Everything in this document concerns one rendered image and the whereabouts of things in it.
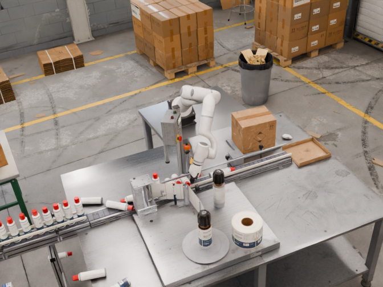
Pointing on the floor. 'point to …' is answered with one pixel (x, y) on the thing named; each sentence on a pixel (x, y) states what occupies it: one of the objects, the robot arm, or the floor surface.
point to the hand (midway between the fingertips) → (192, 180)
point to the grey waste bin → (255, 86)
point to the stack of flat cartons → (5, 89)
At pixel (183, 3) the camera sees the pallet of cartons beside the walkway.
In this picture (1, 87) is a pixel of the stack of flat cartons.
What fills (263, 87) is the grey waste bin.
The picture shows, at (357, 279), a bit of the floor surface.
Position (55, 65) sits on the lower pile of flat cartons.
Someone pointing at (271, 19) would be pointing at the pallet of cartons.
